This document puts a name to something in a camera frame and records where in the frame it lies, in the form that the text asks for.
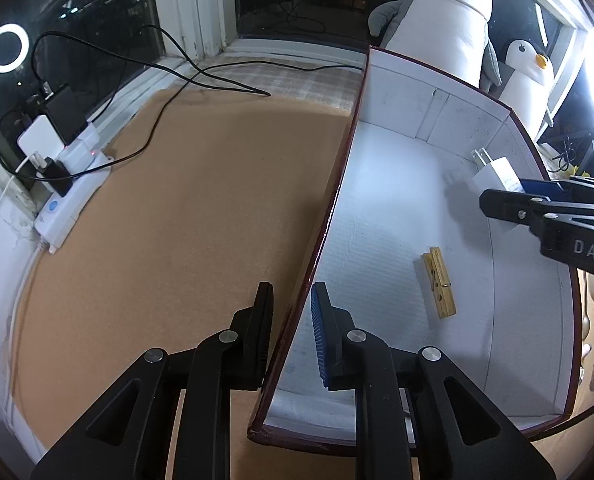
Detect small penguin plush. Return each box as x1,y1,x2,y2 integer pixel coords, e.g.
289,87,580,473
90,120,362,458
499,39,555,128

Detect black plug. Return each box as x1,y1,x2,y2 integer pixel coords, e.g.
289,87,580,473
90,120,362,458
36,157,74,199

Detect long white power strip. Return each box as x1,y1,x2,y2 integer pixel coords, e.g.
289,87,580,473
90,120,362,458
33,152,114,255

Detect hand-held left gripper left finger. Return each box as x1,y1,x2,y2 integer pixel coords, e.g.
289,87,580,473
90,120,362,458
29,281,276,480

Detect black charger block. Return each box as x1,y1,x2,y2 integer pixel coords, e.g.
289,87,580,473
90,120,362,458
44,85,88,143

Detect white charger block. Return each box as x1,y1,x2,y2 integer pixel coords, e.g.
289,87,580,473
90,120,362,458
18,115,66,162

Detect wooden clothespin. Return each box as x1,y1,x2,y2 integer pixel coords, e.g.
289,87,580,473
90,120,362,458
421,246,456,319

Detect white charger plug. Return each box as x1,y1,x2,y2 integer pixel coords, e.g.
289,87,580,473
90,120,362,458
471,147,524,236

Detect long black cable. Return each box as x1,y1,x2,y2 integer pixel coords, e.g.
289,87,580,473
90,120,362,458
0,25,368,181

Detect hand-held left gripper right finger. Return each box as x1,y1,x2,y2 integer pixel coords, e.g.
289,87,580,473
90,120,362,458
310,281,560,480

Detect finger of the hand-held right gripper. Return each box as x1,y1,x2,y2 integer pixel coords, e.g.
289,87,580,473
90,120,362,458
519,175,594,205
479,187,594,233

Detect large penguin plush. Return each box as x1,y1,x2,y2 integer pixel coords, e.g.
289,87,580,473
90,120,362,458
368,0,502,93

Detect white window frame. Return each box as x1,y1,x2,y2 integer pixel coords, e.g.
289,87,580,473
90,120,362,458
149,0,240,63

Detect brown mat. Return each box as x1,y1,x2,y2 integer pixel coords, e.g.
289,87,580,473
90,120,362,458
7,82,372,480

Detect white cardboard box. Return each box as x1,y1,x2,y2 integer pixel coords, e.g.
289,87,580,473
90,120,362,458
248,45,584,456

